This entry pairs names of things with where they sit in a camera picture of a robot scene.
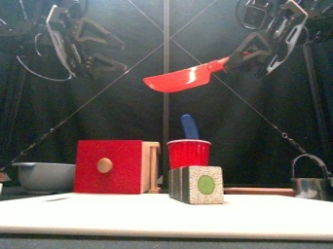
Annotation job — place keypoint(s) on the red plastic toy knife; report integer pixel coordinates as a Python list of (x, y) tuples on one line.
[(186, 78)]

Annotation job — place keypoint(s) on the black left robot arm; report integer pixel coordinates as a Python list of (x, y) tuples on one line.
[(19, 22)]

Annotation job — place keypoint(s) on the toy sushi piece green centre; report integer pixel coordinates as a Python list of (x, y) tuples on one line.
[(204, 184), (177, 183)]

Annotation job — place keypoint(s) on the white cutting board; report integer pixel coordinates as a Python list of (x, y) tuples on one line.
[(165, 215)]

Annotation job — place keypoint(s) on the red wooden box with knob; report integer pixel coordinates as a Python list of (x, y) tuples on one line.
[(110, 167)]

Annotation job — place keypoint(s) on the red plastic cup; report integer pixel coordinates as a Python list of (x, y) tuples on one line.
[(189, 154)]

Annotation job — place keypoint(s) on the grey bowl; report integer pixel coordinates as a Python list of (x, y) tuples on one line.
[(43, 176)]

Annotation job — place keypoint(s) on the vertical metal frame pole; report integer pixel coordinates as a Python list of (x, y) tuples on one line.
[(166, 58)]

